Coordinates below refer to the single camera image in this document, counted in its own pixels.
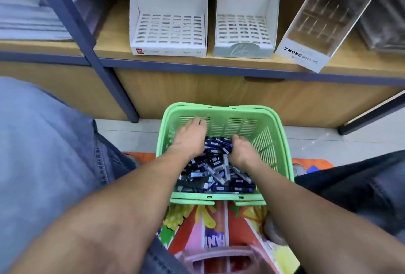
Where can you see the person's right hand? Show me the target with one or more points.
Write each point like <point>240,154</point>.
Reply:
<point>243,153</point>

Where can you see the person's left hand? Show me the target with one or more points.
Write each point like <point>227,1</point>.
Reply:
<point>190,138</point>

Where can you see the green plastic basket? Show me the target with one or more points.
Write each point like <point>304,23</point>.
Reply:
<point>272,138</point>

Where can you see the pile of lead cases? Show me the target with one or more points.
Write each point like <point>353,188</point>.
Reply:
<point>215,169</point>

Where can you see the white display box red label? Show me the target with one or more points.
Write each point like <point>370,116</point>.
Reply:
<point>168,5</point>

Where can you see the clear plastic display box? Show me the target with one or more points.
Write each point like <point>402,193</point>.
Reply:
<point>323,21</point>

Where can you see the person's left forearm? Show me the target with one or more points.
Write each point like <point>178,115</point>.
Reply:
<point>107,220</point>

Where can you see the person's right forearm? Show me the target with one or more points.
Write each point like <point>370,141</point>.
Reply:
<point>323,226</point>

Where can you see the colourful printed mat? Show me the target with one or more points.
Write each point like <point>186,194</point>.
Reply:
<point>215,226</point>

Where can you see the grey sneaker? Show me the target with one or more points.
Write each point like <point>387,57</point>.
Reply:
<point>273,232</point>

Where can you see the pink plastic stool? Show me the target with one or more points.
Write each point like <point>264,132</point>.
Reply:
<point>218,259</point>

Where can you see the stack of wrapped paper packs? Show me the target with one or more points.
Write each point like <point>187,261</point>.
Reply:
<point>31,5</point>

